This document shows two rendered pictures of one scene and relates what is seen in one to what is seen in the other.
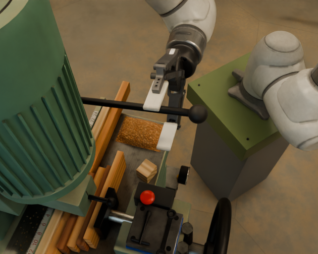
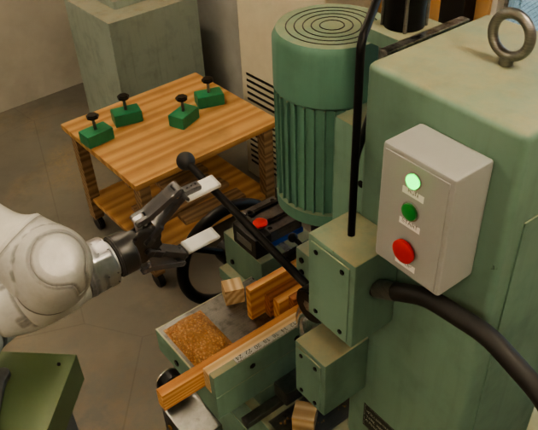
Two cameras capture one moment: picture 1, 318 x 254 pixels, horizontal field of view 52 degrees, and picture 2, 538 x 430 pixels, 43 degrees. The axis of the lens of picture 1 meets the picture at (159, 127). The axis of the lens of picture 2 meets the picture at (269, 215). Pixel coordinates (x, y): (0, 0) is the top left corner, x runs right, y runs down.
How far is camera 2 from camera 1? 1.27 m
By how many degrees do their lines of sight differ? 79
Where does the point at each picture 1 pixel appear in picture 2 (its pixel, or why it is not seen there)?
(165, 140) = (206, 235)
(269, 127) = (17, 361)
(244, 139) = (62, 367)
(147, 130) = (195, 323)
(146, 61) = not seen: outside the picture
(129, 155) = (235, 323)
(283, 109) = not seen: hidden behind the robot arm
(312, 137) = not seen: hidden behind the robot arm
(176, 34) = (99, 254)
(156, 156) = (208, 307)
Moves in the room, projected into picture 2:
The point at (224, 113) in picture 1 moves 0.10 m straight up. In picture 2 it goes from (38, 413) to (26, 383)
